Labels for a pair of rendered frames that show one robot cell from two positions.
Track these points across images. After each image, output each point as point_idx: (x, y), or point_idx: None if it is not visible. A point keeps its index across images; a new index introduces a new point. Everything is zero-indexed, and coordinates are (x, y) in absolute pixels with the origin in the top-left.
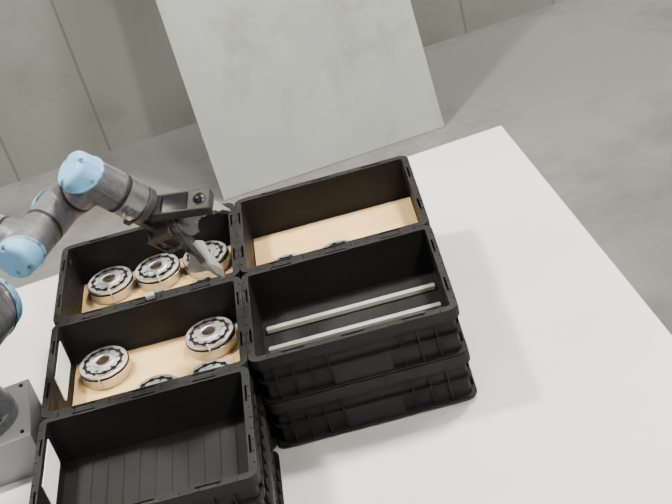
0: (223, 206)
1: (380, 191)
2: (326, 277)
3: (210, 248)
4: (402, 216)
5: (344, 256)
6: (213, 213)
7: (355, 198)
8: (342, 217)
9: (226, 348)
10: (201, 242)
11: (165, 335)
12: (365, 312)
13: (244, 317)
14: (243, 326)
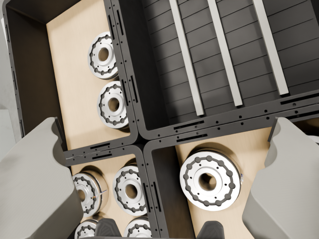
0: (37, 127)
1: (37, 40)
2: (143, 50)
3: (77, 189)
4: (65, 22)
5: (126, 16)
6: (63, 161)
7: (41, 60)
8: (58, 76)
9: (230, 158)
10: (270, 201)
11: (191, 234)
12: (186, 13)
13: (243, 119)
14: (269, 116)
